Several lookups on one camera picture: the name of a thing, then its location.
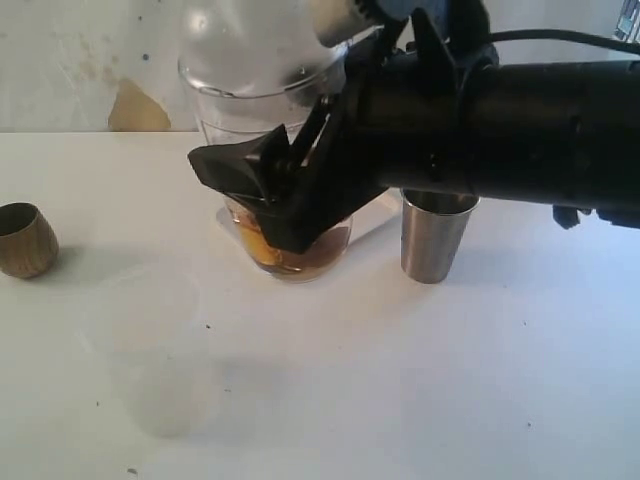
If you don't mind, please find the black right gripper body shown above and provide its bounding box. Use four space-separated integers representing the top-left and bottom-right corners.
259 39 501 251

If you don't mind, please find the translucent plastic measuring cup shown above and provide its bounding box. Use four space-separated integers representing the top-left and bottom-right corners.
78 263 216 438

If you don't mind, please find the stainless steel cup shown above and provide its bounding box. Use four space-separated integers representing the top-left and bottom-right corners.
401 189 480 284

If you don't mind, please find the white rectangular tray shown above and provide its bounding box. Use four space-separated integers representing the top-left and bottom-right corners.
215 189 403 247

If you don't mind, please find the clear domed shaker lid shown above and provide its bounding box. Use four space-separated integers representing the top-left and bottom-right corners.
178 0 346 97

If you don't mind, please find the clear plastic shaker body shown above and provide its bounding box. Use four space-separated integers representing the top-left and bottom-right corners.
178 58 353 283

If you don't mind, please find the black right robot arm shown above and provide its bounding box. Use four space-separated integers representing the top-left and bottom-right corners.
188 49 639 253

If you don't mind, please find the brown wooden cup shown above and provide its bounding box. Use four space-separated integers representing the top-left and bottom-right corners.
1 202 59 279

